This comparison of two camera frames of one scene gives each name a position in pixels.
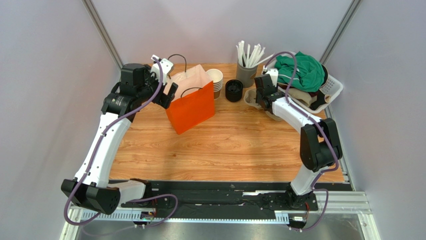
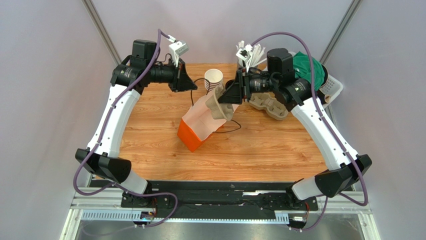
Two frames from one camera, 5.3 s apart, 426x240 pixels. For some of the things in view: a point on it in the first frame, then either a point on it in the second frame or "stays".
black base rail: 219,197 stays
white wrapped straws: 257,57 stays
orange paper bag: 192,102 -> 199,124
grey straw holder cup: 246,75 stays
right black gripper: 263,99 -> 244,86
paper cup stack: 216,75 stays
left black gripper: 165,99 -> 186,83
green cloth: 309,75 stays
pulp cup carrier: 250,98 -> 219,110
